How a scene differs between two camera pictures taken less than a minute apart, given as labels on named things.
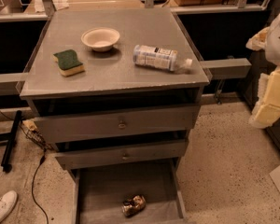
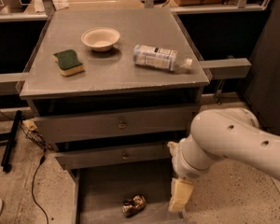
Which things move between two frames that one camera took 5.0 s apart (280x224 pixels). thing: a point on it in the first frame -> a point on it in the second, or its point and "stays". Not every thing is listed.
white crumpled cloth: (61, 1) stays
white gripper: (279, 44) -> (181, 161)
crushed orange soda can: (133, 205) stays
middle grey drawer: (141, 153) stays
